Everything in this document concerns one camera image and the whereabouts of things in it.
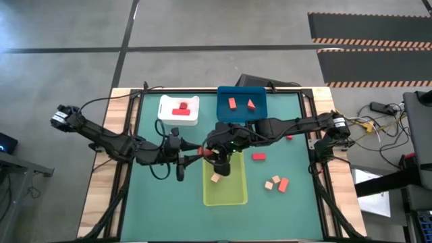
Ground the grey desk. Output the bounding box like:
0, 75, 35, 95
0, 151, 55, 234

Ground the black support beam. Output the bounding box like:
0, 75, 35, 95
354, 167, 423, 198

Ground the black power strip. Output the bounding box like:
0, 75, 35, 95
369, 101, 399, 115

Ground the white plastic bin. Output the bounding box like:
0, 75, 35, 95
157, 94, 200, 126

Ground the yellow cable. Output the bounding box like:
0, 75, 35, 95
337, 111, 406, 134

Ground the blue-keyed keyboard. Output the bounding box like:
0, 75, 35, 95
416, 209, 432, 243

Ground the green table mat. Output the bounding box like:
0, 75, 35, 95
120, 91, 324, 241

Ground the black hazard-striped floor mat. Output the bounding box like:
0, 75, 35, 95
316, 48, 432, 88
307, 12, 432, 49

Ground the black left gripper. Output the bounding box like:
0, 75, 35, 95
164, 127, 205, 182

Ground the black aluminium table frame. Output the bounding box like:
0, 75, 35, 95
79, 86, 369, 243

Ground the blue plastic bin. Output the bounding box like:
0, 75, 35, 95
216, 86, 269, 124

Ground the white paper sheet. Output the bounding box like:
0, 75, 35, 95
350, 167, 392, 219

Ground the grey cabinet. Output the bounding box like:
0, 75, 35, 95
402, 90, 432, 190

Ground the black device with blue light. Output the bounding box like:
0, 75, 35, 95
0, 132, 19, 156

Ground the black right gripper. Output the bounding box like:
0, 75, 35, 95
205, 122, 252, 177

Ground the translucent yellow plastic bin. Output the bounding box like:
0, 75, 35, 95
201, 146, 248, 207

